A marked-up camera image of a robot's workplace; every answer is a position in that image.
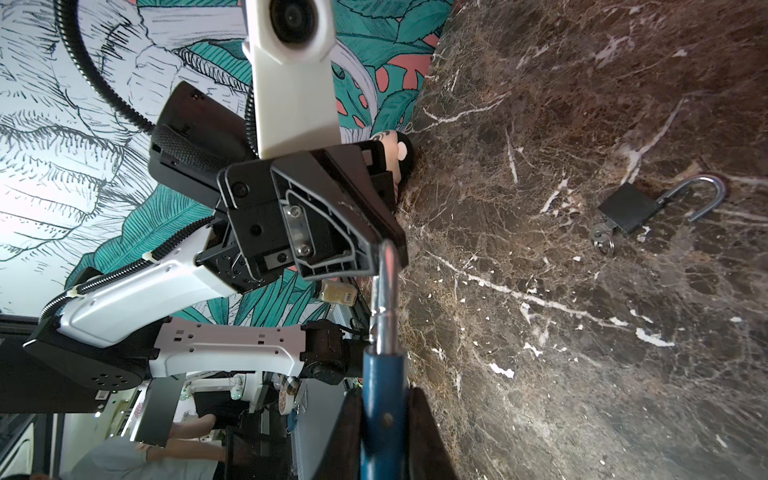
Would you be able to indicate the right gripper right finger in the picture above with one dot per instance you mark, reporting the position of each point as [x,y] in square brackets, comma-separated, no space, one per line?
[428,458]

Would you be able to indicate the plush doll toy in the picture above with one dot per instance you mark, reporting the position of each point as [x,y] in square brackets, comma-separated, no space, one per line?
[400,158]

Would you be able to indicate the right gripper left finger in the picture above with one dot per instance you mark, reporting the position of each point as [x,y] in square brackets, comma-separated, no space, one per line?
[342,457]

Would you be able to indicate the black padlock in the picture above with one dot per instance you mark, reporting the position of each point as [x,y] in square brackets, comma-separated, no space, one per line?
[628,208]

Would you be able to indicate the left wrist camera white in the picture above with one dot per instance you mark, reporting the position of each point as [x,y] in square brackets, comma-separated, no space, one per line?
[288,45]

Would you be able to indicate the blue padlock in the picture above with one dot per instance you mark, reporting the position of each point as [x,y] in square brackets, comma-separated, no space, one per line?
[385,390]

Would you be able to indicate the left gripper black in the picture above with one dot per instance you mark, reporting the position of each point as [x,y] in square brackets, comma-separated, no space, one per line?
[325,212]

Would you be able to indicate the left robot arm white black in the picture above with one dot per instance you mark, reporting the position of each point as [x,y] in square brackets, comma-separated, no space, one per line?
[114,331]

